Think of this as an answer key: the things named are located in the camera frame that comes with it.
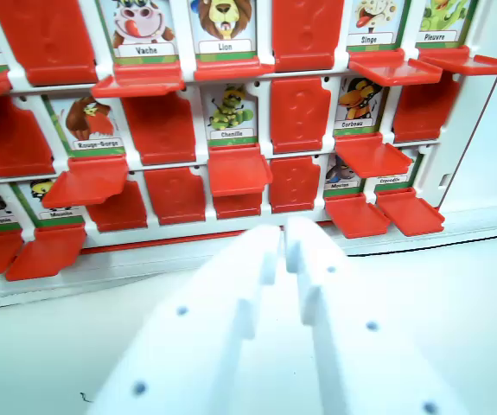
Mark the red flap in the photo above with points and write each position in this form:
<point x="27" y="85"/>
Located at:
<point x="301" y="116"/>

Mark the white base panel under board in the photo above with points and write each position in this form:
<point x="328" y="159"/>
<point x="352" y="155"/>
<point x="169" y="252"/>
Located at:
<point x="101" y="272"/>

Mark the red and white game board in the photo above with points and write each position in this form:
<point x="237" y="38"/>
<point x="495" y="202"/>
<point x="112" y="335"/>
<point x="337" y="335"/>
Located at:
<point x="161" y="129"/>

